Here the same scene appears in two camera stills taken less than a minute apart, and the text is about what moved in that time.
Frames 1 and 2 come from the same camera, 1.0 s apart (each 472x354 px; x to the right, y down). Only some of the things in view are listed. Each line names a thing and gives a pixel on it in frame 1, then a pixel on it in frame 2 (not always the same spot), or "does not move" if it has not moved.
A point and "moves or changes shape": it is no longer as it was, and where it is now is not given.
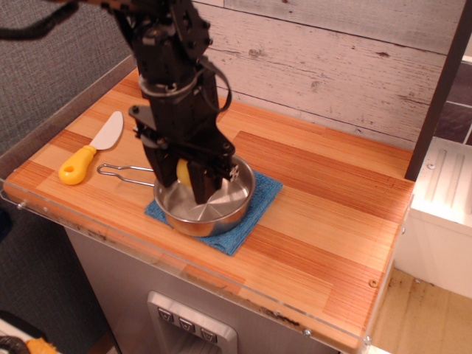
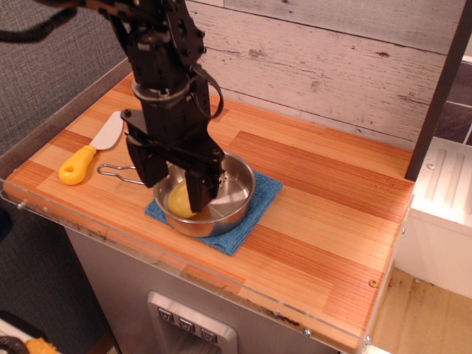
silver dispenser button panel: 180,328 does not move
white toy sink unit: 435,243 does not move
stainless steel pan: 223,214 does not move
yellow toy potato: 182,171 moves or changes shape
